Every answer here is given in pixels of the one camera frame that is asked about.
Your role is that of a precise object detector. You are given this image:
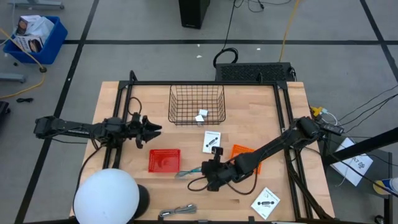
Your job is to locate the blue yellow white bottle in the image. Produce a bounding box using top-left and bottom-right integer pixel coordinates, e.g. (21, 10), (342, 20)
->
(372, 177), (398, 197)

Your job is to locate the white paper sheet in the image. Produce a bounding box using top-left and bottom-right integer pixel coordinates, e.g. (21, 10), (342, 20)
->
(330, 136), (374, 188)

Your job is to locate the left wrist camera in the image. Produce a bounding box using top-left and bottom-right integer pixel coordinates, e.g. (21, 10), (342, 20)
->
(131, 112), (148, 124)

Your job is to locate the dark side table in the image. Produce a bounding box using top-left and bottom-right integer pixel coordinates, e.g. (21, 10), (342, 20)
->
(323, 147), (394, 224)

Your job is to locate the black base power cable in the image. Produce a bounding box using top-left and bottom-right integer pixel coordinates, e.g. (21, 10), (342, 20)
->
(72, 144), (105, 200)

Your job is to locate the black hanging cable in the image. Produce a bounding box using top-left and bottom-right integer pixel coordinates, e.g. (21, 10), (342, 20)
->
(212, 0), (240, 69)

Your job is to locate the black diagonal beam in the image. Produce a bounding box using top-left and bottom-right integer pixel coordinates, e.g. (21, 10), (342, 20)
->
(322, 126), (398, 167)

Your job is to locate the black metal table frame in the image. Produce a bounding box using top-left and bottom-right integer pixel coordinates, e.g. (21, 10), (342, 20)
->
(102, 70), (335, 220)

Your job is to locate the orange plastic basket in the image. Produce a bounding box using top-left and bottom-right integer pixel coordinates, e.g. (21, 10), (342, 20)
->
(229, 143), (263, 175)

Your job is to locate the yellow hanging cable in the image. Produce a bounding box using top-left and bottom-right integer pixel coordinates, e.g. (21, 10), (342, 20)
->
(277, 0), (301, 63)

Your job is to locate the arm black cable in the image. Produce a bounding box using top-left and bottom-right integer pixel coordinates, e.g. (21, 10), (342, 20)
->
(187, 167), (259, 197)
(126, 96), (143, 117)

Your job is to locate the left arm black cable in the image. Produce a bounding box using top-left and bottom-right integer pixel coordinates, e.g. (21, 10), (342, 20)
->
(126, 96), (143, 117)

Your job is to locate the printed cardboard box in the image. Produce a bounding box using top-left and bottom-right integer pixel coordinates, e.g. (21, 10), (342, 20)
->
(12, 35), (45, 54)
(15, 15), (34, 36)

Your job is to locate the white product box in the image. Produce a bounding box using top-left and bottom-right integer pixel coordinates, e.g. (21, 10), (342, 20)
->
(250, 186), (281, 221)
(201, 130), (222, 154)

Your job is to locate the white globe lamp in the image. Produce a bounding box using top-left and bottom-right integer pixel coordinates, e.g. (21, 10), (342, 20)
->
(73, 168), (141, 224)

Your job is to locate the blue plastic bin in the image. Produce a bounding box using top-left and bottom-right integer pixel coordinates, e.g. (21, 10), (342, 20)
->
(2, 15), (69, 66)

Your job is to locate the black side cable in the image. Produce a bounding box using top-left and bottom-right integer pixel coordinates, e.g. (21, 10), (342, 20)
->
(337, 83), (398, 123)
(341, 93), (398, 134)

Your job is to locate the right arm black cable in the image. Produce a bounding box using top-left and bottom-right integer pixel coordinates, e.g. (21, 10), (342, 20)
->
(187, 167), (259, 197)

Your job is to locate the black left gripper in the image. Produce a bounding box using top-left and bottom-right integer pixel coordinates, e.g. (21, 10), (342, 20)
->
(126, 121), (163, 150)

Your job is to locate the black computer tower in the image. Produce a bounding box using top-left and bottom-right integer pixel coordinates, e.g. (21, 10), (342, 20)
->
(178, 0), (211, 30)

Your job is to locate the grey metal furniture foot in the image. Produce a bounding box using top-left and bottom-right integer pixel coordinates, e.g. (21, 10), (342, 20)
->
(0, 72), (27, 84)
(7, 0), (65, 11)

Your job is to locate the black round lamp base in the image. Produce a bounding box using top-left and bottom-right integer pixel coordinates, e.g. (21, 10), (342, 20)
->
(133, 184), (151, 220)

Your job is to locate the red plastic basket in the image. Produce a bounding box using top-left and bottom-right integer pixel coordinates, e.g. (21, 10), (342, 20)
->
(147, 148), (182, 174)

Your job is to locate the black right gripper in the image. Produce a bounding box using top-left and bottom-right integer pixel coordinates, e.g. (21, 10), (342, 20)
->
(201, 159), (233, 192)

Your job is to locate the black power brick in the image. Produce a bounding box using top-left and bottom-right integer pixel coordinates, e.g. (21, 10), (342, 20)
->
(318, 120), (346, 136)

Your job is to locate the yellow cable connector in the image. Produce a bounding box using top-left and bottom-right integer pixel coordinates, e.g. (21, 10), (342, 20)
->
(310, 106), (325, 118)

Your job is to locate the black white braided USB cable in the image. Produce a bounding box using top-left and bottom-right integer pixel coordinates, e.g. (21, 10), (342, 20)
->
(159, 203), (198, 218)

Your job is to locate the white plastic bag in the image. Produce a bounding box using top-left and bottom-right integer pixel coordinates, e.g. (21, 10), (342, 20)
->
(29, 16), (55, 40)

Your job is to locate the black perforated computer case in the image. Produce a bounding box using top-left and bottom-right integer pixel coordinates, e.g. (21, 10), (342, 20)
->
(214, 62), (297, 83)

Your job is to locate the yellow floor cable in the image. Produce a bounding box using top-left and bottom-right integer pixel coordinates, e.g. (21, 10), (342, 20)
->
(0, 28), (48, 100)

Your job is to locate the black wire basket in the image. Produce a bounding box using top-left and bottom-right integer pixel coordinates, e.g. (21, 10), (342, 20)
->
(167, 84), (227, 126)

